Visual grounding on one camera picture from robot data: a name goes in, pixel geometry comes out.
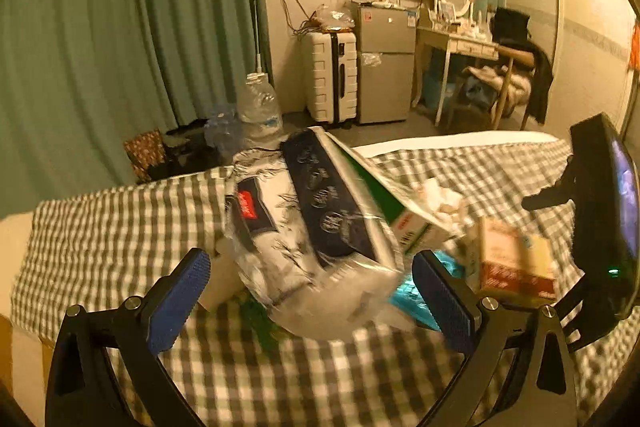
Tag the teal plastic packet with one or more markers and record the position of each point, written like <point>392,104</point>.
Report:
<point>406,298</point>

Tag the wooden chair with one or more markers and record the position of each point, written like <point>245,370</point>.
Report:
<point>507,77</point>

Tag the clear plastic bags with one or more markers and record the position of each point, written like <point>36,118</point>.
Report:
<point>332,19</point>

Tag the grey checked bedsheet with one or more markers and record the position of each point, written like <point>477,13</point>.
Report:
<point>125,232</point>

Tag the green and white box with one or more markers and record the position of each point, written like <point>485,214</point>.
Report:
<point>407,214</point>

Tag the wide green curtain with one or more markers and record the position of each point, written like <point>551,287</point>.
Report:
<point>125,32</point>

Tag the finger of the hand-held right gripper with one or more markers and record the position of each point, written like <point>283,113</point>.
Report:
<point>557,194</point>
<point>580,317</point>

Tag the clear bag of printed packs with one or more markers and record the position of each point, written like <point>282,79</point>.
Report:
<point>300,217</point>

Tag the silver mini fridge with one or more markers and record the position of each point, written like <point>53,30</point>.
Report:
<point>387,72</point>

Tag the chair with clothes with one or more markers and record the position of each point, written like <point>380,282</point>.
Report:
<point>540,77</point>

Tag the beige cloth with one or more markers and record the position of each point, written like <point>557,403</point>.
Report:
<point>492,79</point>

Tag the green leafy packet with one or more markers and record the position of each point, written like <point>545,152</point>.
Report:
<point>260,323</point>

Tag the white paper roll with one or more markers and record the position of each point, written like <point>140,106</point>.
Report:
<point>220,287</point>

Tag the crumpled blue plastic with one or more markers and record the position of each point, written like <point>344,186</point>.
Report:
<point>222,127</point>

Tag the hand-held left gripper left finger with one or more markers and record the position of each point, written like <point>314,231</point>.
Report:
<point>180,302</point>

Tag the crumpled white tissue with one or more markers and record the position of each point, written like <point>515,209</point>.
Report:
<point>445,202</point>

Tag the brown and red box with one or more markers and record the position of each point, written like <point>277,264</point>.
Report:
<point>515,262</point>

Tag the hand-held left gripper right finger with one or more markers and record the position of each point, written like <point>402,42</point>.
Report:
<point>445,302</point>

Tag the large clear water bottle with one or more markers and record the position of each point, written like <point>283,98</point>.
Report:
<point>257,112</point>

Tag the black floor item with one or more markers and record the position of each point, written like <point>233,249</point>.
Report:
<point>187,152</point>

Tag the white dressing table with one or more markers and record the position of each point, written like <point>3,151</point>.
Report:
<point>465,44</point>

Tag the white suitcase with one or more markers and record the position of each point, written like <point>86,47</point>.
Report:
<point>325,77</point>

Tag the brown patterned bag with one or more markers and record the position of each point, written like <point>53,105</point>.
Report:
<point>145,154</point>

